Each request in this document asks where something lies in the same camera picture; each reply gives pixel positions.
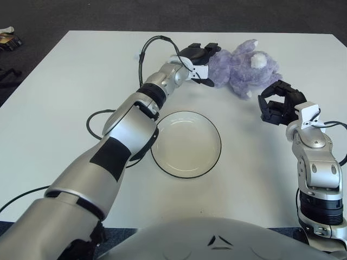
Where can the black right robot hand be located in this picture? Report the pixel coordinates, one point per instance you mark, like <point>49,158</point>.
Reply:
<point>282,113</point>

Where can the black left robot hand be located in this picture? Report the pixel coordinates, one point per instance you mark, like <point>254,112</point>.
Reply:
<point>195,54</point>

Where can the purple plush rabbit doll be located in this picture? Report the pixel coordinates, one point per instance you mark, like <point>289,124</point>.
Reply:
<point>244,70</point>

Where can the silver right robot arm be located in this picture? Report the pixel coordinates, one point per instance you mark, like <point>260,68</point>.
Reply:
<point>322,168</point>

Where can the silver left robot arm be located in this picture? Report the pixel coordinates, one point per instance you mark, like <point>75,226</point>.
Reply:
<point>130,130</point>

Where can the white plate black rim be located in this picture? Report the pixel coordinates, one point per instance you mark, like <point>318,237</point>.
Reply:
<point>187,146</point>

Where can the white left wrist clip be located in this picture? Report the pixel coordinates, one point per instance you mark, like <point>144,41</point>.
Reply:
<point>202,71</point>

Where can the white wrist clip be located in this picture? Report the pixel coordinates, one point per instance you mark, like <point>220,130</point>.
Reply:
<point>202,71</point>
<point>307,111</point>

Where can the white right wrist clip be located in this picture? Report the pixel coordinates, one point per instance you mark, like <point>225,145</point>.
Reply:
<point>307,111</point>

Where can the silver robot torso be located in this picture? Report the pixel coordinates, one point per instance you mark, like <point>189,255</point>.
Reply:
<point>217,241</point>

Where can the dark box on floor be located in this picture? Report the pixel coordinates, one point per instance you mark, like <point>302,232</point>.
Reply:
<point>9,42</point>

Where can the white object on floor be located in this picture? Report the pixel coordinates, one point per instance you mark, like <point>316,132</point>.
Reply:
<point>7,29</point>

